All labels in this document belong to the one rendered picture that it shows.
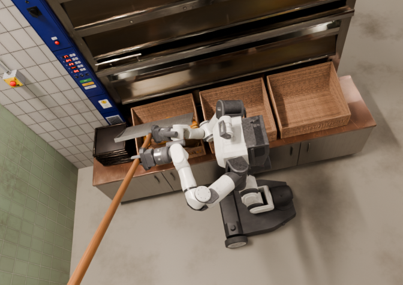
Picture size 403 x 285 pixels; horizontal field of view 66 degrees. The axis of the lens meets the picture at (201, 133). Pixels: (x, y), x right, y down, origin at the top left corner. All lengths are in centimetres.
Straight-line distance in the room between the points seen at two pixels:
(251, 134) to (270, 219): 125
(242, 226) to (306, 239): 57
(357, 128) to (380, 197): 73
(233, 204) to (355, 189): 113
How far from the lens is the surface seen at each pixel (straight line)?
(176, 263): 303
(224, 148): 171
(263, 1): 228
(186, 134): 199
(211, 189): 151
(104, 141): 280
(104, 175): 288
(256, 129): 176
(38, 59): 252
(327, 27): 265
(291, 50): 266
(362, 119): 288
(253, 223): 283
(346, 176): 325
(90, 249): 106
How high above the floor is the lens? 290
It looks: 57 degrees down
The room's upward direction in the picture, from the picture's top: 19 degrees counter-clockwise
